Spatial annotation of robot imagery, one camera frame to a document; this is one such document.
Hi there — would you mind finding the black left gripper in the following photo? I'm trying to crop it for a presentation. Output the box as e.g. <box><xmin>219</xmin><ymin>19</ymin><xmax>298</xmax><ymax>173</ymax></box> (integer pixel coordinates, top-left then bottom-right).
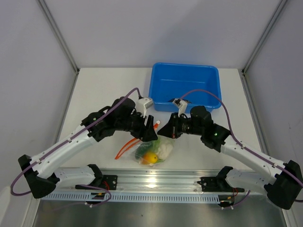
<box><xmin>116</xmin><ymin>108</ymin><xmax>158</xmax><ymax>142</ymax></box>

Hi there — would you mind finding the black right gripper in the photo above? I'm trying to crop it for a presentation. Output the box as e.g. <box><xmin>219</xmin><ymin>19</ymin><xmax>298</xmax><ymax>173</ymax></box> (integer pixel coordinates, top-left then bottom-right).
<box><xmin>157</xmin><ymin>113</ymin><xmax>204</xmax><ymax>140</ymax></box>

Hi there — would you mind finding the green cucumber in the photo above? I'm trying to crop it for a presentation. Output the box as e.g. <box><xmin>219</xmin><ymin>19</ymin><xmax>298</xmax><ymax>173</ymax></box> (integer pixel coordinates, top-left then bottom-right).
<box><xmin>134</xmin><ymin>146</ymin><xmax>151</xmax><ymax>159</ymax></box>

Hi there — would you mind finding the white green cauliflower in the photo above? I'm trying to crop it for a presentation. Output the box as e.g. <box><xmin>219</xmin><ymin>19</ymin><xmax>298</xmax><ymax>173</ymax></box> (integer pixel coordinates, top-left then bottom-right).
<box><xmin>157</xmin><ymin>140</ymin><xmax>174</xmax><ymax>160</ymax></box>

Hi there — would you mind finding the clear zip bag orange zipper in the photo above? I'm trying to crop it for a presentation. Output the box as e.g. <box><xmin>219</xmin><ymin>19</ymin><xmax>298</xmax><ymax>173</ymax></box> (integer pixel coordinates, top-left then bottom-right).
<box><xmin>114</xmin><ymin>120</ymin><xmax>176</xmax><ymax>168</ymax></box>

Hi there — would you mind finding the yellow orange mango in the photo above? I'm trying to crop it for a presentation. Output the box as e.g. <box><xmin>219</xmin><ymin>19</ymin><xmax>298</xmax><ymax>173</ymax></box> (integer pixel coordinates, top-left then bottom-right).
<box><xmin>142</xmin><ymin>152</ymin><xmax>158</xmax><ymax>165</ymax></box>

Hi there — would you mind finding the green grape bunch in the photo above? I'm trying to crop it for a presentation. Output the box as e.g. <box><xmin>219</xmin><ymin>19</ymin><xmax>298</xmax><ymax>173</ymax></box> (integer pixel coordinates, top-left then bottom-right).
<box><xmin>152</xmin><ymin>138</ymin><xmax>161</xmax><ymax>150</ymax></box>

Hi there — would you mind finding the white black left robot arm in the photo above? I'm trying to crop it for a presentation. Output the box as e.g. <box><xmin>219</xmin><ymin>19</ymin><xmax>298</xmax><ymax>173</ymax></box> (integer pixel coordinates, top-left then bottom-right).
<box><xmin>18</xmin><ymin>97</ymin><xmax>158</xmax><ymax>199</ymax></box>

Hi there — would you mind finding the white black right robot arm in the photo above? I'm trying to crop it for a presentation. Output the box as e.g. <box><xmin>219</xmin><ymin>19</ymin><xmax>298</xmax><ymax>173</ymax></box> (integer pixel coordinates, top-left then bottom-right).
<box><xmin>158</xmin><ymin>106</ymin><xmax>303</xmax><ymax>210</ymax></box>

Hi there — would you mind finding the grey toy fish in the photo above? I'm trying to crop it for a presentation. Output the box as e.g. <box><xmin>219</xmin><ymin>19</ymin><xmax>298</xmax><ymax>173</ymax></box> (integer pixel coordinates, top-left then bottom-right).
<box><xmin>168</xmin><ymin>98</ymin><xmax>192</xmax><ymax>104</ymax></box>

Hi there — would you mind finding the blue plastic bin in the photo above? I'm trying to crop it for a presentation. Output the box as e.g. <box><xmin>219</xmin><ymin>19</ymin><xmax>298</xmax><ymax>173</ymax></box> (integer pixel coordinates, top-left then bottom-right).
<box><xmin>149</xmin><ymin>62</ymin><xmax>222</xmax><ymax>114</ymax></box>

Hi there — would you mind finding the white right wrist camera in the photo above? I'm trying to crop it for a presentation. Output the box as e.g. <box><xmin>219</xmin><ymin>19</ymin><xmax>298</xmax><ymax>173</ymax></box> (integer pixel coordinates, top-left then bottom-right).
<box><xmin>172</xmin><ymin>98</ymin><xmax>187</xmax><ymax>117</ymax></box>

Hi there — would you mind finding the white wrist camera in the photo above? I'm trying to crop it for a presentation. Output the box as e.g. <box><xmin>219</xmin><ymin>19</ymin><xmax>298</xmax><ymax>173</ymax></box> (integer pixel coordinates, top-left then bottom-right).
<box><xmin>172</xmin><ymin>98</ymin><xmax>187</xmax><ymax>117</ymax></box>
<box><xmin>135</xmin><ymin>97</ymin><xmax>153</xmax><ymax>118</ymax></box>

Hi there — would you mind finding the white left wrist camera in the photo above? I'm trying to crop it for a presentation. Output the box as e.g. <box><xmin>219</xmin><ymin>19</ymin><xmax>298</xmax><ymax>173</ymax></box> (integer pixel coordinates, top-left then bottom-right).
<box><xmin>135</xmin><ymin>97</ymin><xmax>153</xmax><ymax>118</ymax></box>

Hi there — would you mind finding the aluminium mounting rail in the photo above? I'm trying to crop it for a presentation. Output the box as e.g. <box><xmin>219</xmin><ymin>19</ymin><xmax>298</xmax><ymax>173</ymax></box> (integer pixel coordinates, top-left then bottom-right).
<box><xmin>32</xmin><ymin>168</ymin><xmax>291</xmax><ymax>196</ymax></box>

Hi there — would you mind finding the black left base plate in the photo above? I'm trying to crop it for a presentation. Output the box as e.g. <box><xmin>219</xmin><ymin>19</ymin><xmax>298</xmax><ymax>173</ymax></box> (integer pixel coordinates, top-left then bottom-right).
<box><xmin>89</xmin><ymin>175</ymin><xmax>118</xmax><ymax>191</ymax></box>

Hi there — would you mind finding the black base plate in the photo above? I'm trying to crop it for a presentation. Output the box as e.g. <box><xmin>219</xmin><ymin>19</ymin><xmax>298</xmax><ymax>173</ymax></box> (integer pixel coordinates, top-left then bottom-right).
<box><xmin>89</xmin><ymin>175</ymin><xmax>118</xmax><ymax>191</ymax></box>
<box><xmin>197</xmin><ymin>177</ymin><xmax>245</xmax><ymax>192</ymax></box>

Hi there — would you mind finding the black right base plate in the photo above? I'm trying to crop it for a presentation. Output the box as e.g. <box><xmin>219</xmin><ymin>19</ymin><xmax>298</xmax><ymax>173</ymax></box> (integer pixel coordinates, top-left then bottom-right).
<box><xmin>197</xmin><ymin>177</ymin><xmax>245</xmax><ymax>192</ymax></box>

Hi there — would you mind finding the white slotted cable duct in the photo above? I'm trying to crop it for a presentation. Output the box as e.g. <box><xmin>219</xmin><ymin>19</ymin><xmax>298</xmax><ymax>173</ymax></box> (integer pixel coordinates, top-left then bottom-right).
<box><xmin>42</xmin><ymin>192</ymin><xmax>220</xmax><ymax>204</ymax></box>

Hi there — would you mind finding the left aluminium frame post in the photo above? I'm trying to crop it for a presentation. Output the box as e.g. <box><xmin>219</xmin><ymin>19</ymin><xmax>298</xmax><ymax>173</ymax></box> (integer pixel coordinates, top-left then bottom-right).
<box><xmin>36</xmin><ymin>0</ymin><xmax>80</xmax><ymax>74</ymax></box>

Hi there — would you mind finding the aluminium frame post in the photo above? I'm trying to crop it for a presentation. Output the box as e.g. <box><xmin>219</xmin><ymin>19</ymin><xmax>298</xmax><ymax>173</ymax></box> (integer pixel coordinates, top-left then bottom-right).
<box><xmin>241</xmin><ymin>0</ymin><xmax>290</xmax><ymax>76</ymax></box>
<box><xmin>36</xmin><ymin>0</ymin><xmax>80</xmax><ymax>74</ymax></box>

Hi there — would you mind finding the right aluminium frame post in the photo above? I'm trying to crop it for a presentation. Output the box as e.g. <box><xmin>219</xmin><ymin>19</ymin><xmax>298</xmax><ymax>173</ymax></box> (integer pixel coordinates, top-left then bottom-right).
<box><xmin>241</xmin><ymin>0</ymin><xmax>290</xmax><ymax>76</ymax></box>

